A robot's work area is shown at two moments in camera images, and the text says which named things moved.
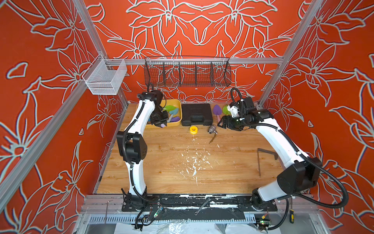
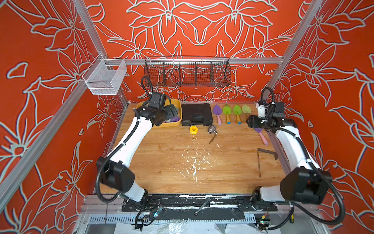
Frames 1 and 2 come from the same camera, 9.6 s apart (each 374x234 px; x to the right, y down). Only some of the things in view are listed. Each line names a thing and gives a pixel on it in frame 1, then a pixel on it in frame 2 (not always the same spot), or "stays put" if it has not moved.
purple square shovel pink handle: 175,119 to 259,130
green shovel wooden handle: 225,110 stays put
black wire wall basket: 187,71 stays put
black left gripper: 164,120 to 170,113
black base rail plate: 198,203 stays put
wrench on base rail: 196,213 stays put
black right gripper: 231,123 to 255,121
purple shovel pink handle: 217,111 stays put
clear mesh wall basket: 101,81 stays put
